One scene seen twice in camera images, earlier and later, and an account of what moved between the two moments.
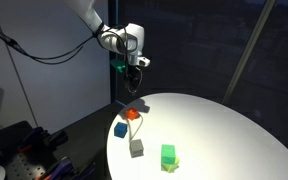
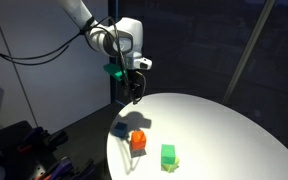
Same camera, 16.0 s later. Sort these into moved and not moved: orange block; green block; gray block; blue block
Moved: orange block
Not moved: gray block; blue block; green block
